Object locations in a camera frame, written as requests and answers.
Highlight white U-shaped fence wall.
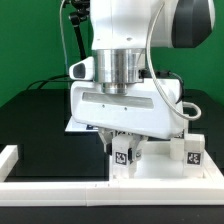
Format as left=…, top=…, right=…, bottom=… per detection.
left=0, top=145, right=224, bottom=206

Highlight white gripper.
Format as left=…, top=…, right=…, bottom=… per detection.
left=69, top=57, right=184, bottom=163

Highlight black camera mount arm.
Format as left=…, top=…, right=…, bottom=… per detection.
left=66, top=0, right=90, bottom=60

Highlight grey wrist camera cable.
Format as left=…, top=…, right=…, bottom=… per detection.
left=145, top=0, right=203, bottom=122

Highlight white square tabletop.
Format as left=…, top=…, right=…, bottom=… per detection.
left=110, top=140, right=224, bottom=182

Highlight white cable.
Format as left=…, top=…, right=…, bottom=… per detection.
left=59, top=0, right=72, bottom=78

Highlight white marker plate with tags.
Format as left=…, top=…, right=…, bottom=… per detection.
left=65, top=118, right=98, bottom=132

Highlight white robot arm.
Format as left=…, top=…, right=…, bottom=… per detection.
left=69, top=0, right=215, bottom=166

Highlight black cables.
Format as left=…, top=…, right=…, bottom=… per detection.
left=26, top=73, right=73, bottom=91

